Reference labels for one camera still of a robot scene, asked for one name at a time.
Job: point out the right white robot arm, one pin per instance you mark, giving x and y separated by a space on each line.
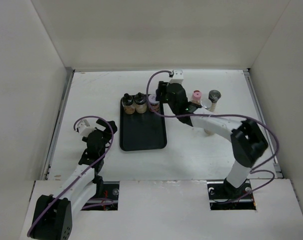
247 140

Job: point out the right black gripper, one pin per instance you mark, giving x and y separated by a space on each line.
161 90

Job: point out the yellow-cap cream bottle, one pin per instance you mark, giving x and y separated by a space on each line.
209 133

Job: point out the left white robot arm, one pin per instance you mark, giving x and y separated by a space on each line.
53 214

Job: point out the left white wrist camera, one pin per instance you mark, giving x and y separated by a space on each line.
83 128

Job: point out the black-cap brown spice bottle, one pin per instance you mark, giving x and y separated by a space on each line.
127 102

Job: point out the black-cap pale spice bottle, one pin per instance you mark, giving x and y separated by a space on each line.
140 102

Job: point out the dark-cap beige spice bottle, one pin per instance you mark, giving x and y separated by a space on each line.
214 96

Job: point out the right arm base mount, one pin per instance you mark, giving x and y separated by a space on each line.
220 200

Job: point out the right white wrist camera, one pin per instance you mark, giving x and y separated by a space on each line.
176 76

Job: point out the black rectangular plastic tray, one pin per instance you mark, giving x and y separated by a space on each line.
140 132

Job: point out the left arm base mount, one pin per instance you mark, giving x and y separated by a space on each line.
105 199

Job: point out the pink-cap pepper shaker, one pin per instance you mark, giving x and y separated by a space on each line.
196 97

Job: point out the clear-lid blue-label bottle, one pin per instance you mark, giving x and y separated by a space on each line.
206 103

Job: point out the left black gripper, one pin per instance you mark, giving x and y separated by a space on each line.
105 125

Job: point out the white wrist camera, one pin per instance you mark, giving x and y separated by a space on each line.
83 128
176 76

